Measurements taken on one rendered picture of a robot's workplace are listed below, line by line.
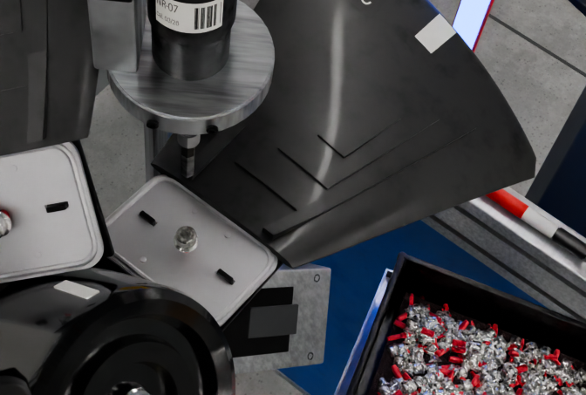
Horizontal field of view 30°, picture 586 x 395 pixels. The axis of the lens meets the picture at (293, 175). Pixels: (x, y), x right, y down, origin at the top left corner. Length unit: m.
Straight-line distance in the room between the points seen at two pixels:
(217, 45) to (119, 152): 1.62
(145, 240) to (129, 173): 1.42
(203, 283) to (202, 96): 0.18
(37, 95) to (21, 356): 0.12
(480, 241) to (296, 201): 0.47
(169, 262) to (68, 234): 0.08
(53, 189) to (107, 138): 1.53
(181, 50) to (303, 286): 0.39
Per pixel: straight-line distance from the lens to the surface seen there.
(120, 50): 0.44
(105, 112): 2.10
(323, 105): 0.67
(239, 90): 0.45
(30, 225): 0.54
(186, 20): 0.42
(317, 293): 0.80
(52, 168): 0.53
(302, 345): 0.80
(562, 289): 1.06
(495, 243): 1.06
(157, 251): 0.60
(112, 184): 2.01
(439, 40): 0.74
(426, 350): 0.97
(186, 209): 0.62
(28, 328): 0.52
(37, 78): 0.52
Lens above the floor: 1.73
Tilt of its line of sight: 58 degrees down
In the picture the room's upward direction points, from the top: 10 degrees clockwise
